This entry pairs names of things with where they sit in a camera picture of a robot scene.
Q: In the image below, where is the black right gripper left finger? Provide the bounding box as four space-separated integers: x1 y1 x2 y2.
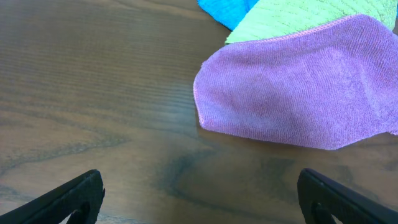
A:
1 169 105 224

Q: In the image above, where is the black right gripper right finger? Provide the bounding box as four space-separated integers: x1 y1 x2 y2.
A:
297 168 397 224

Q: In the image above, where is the purple microfiber cloth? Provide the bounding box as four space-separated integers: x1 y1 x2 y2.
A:
193 14 397 150

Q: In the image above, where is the green cloth near pile front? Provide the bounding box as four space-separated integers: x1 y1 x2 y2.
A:
225 0 397 45

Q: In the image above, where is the blue microfiber cloth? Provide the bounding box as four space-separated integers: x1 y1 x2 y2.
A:
197 0 258 30

